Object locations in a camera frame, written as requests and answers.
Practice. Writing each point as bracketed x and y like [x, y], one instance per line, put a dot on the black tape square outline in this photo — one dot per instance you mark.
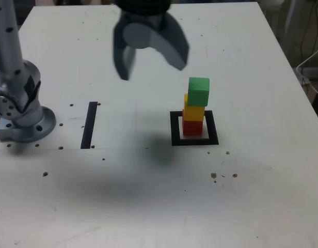
[213, 129]

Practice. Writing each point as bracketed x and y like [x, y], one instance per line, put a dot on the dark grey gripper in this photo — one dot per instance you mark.
[146, 19]

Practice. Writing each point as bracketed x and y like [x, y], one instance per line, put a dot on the black tape strip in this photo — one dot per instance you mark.
[88, 126]

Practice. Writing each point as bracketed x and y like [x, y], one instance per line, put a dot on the yellow cube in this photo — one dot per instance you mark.
[193, 113]

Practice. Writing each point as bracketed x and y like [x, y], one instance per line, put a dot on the green cube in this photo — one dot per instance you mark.
[199, 93]

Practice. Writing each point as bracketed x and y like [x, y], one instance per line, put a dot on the red cube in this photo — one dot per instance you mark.
[192, 127]

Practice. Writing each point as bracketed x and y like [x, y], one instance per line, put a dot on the white metal post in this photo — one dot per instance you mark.
[290, 23]

